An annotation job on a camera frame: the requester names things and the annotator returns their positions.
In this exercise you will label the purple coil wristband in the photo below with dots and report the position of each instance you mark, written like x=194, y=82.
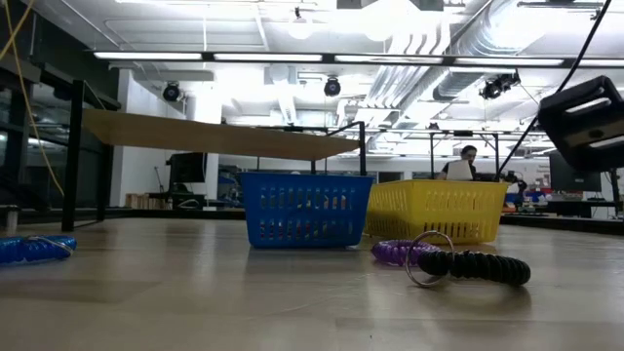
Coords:
x=390, y=253

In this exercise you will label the black monitor on arm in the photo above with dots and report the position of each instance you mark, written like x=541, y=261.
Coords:
x=570, y=183

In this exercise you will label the black background robot arm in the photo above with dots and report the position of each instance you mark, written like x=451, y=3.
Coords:
x=521, y=187

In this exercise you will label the black ceiling track lights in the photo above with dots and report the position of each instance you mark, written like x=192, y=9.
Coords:
x=497, y=87

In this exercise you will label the person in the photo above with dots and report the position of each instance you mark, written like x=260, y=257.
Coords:
x=469, y=152

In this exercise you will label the white laptop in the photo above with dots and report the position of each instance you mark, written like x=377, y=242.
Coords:
x=459, y=170

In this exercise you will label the yellow plastic basket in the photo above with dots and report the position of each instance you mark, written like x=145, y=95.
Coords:
x=439, y=190

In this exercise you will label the black round ceiling spotlight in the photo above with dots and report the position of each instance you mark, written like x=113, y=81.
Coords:
x=171, y=92
x=332, y=88

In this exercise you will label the wooden shelf riser black legs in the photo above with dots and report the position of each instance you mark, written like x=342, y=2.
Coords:
x=273, y=144

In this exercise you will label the long ceiling light strip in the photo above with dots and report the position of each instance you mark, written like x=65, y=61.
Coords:
x=268, y=57

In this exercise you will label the blue plastic basket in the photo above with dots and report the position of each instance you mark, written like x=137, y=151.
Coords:
x=273, y=234

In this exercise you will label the black computer monitor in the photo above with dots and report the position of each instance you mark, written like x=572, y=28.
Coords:
x=187, y=168

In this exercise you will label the stack of wooden blocks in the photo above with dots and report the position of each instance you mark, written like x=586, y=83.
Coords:
x=146, y=201

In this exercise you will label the black background table frame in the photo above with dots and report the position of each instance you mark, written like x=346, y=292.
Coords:
x=487, y=132

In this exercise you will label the silver ventilation duct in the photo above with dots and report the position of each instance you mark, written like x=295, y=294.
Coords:
x=458, y=83

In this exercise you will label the short grey post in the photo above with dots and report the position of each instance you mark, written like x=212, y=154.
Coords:
x=11, y=219

